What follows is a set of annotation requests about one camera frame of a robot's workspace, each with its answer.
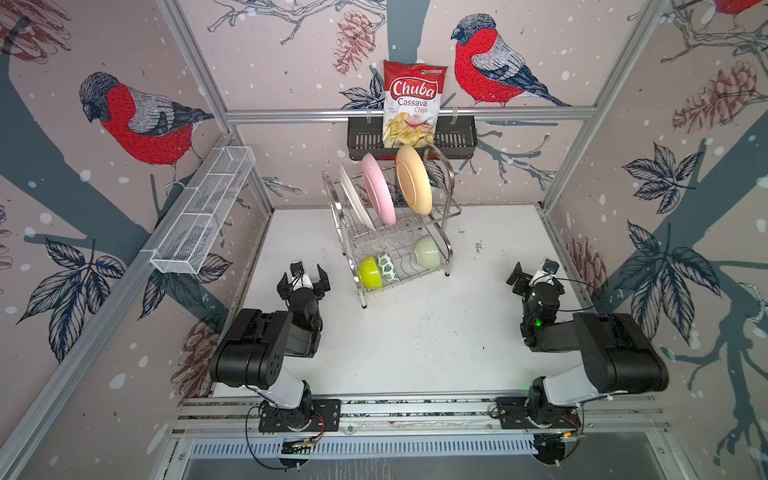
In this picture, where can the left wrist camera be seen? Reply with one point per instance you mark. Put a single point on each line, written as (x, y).
(300, 278)

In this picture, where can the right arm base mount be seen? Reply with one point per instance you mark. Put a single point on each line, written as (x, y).
(516, 412)

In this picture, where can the black wall basket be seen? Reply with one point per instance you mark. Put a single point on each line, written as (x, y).
(455, 137)

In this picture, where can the white wire mesh shelf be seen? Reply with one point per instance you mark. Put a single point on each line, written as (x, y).
(191, 237)

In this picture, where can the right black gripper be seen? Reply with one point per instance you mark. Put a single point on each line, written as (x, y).
(534, 285)

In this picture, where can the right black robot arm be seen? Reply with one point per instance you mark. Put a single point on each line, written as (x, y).
(616, 356)

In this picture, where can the white painted ceramic plate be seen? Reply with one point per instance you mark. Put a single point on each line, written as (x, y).
(350, 184)

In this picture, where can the leaf pattern bowl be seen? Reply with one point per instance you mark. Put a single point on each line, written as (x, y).
(387, 269)

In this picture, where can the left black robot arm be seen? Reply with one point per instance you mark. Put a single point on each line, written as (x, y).
(252, 351)

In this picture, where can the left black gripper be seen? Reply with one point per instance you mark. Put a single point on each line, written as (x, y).
(303, 290)

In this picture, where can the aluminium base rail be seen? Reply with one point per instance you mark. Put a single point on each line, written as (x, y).
(431, 414)

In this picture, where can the pale green bowl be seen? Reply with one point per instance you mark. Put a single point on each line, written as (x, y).
(426, 253)

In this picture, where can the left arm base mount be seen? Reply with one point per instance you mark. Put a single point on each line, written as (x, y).
(318, 416)

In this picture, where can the yellow plate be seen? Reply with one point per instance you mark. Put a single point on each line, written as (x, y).
(413, 180)

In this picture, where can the steel two-tier dish rack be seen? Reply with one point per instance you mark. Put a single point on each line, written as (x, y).
(398, 240)

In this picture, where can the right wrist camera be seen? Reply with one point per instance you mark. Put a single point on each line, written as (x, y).
(548, 269)

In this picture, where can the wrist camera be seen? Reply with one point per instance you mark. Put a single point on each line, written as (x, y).
(300, 278)
(548, 269)

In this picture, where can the red Chuba chips bag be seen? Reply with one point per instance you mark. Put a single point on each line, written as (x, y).
(413, 92)

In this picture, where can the pink plate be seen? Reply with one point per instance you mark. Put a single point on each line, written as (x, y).
(378, 190)

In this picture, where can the lime green bowl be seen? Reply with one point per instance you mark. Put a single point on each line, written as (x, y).
(369, 274)

